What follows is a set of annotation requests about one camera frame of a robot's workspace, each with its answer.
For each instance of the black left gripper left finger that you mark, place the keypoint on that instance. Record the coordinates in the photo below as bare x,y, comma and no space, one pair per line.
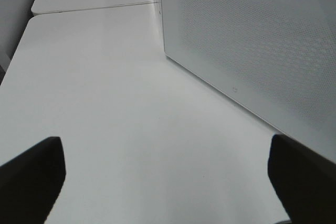
32,181

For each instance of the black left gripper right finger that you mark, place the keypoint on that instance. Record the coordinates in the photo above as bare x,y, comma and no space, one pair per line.
303,180

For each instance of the white microwave door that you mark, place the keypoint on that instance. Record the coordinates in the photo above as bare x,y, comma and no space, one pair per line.
276,58

